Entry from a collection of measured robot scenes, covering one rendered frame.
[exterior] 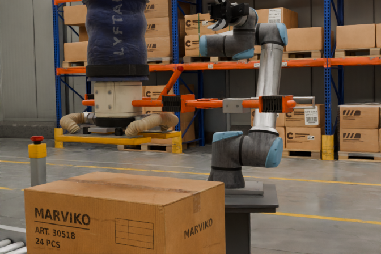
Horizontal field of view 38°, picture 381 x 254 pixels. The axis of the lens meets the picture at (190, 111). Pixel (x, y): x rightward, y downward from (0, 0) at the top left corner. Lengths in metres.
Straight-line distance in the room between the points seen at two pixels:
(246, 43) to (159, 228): 0.92
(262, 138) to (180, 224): 0.98
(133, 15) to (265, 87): 1.01
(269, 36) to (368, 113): 6.15
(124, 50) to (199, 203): 0.58
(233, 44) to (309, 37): 6.85
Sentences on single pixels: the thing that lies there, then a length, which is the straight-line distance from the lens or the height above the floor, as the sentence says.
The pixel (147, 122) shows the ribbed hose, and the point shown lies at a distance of 1.82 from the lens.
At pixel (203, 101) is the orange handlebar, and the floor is 1.25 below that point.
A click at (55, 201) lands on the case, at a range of 1.98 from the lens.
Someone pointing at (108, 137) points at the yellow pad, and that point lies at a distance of 1.87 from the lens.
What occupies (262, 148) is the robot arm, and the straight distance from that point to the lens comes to 2.64.
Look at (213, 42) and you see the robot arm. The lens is 2.33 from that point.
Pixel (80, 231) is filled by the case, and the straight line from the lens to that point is 1.93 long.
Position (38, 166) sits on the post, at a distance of 2.98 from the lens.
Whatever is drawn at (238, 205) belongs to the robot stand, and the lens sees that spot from 2.55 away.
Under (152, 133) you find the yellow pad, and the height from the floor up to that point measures 1.13.
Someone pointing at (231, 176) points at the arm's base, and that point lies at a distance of 2.70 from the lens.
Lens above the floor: 1.32
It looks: 3 degrees down
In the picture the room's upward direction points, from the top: 1 degrees counter-clockwise
